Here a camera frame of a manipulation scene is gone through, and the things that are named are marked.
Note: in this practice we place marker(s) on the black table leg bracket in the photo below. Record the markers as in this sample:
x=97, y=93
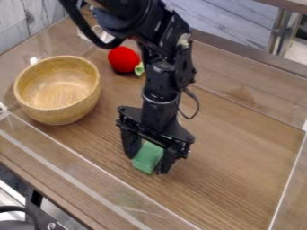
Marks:
x=45, y=222

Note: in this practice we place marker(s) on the red plush strawberry toy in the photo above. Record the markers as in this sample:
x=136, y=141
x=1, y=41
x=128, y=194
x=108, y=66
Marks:
x=125, y=61

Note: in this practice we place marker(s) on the green rectangular block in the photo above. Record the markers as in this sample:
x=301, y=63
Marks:
x=147, y=158

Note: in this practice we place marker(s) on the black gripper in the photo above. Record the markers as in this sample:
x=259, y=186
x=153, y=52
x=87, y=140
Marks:
x=153, y=122

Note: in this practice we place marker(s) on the clear acrylic corner bracket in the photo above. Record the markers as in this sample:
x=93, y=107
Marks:
x=105, y=37

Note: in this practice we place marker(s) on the brown wooden bowl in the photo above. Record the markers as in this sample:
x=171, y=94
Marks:
x=57, y=90

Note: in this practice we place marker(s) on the metal table leg background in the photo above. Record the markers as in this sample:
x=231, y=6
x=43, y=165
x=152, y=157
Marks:
x=283, y=32

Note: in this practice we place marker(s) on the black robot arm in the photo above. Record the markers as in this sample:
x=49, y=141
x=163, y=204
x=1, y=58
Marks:
x=164, y=39

